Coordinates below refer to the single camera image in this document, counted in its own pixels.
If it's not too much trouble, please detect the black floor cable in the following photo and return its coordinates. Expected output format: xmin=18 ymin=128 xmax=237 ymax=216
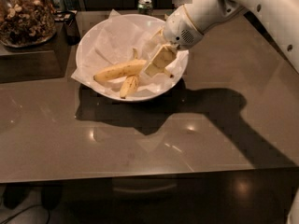
xmin=0 ymin=203 xmax=51 ymax=224

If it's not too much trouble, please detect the white bowl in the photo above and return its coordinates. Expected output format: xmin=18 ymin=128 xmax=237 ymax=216
xmin=75 ymin=13 xmax=190 ymax=103

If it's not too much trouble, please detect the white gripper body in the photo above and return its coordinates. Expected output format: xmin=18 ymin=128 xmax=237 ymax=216
xmin=163 ymin=6 xmax=203 ymax=50

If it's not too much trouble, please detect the green soda can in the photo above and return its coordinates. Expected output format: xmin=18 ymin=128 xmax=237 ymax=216
xmin=137 ymin=0 xmax=153 ymax=15

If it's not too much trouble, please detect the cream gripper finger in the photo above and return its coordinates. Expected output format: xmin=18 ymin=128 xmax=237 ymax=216
xmin=144 ymin=45 xmax=177 ymax=77
xmin=142 ymin=28 xmax=165 ymax=60

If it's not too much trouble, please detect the short yellow banana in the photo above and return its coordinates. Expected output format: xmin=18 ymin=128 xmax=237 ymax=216
xmin=120 ymin=49 xmax=140 ymax=99

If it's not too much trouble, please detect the dark box on table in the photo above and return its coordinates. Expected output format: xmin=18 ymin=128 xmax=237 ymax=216
xmin=55 ymin=11 xmax=80 ymax=46

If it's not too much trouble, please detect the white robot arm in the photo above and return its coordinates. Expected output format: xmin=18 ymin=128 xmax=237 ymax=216
xmin=164 ymin=0 xmax=299 ymax=224

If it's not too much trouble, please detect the white paper liner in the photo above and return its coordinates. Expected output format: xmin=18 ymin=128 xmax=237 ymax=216
xmin=70 ymin=8 xmax=189 ymax=99

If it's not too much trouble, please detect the long yellow banana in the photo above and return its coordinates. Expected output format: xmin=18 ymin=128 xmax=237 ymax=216
xmin=93 ymin=59 xmax=147 ymax=82

